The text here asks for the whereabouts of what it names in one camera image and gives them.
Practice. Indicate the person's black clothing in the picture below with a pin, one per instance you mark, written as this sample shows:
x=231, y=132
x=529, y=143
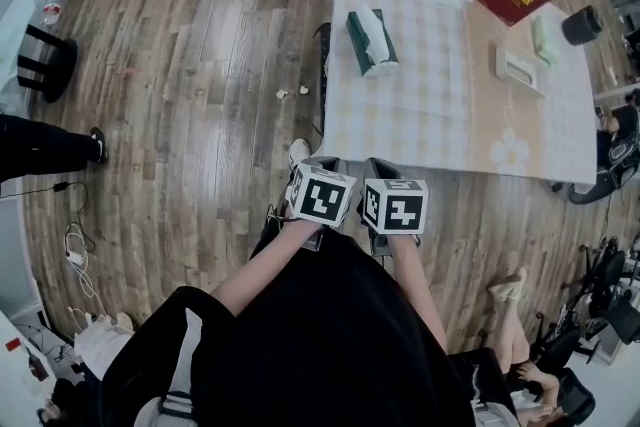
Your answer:
x=320, y=350

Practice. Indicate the white table black pedestal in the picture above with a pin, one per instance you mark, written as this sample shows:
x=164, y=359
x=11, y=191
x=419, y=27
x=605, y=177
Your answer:
x=55, y=70

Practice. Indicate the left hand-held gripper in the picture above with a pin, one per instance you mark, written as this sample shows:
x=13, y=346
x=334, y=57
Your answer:
x=320, y=200

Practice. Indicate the black round stool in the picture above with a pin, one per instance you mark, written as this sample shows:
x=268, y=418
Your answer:
x=590, y=192

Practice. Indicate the table with checked tablecloth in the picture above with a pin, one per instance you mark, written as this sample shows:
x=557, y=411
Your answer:
x=415, y=115

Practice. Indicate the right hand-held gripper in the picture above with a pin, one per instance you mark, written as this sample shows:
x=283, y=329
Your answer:
x=400, y=212

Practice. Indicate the pale green soft packet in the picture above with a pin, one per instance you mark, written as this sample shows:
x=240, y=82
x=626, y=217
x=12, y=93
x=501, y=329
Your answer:
x=544, y=40

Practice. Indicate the white plastic box with slot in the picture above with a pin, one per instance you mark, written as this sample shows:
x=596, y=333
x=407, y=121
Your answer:
x=532, y=82

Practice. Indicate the person's white shoe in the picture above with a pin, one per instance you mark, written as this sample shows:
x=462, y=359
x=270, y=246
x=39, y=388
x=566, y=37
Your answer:
x=299, y=155

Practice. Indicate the green tissue pack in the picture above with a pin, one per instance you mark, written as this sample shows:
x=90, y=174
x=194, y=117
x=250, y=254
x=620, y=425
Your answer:
x=370, y=40

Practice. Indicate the person's left forearm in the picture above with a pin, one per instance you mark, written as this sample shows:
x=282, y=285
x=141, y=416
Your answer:
x=270, y=267

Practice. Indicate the black office chair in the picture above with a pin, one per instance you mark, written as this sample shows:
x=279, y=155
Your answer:
x=612, y=270
x=575, y=395

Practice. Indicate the black dotted bag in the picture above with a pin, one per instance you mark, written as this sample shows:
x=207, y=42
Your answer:
x=322, y=45

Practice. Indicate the white tote bag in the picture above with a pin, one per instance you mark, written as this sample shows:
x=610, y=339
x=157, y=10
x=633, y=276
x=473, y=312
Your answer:
x=102, y=347

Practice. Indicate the black cylinder speaker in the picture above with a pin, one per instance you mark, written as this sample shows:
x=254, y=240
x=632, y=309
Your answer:
x=580, y=27

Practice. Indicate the person's right forearm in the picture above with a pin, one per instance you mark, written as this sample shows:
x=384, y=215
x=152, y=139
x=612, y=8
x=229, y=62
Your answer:
x=417, y=295

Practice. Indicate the clear bottle red label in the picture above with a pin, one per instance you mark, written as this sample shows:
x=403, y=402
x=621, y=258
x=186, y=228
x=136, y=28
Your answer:
x=52, y=11

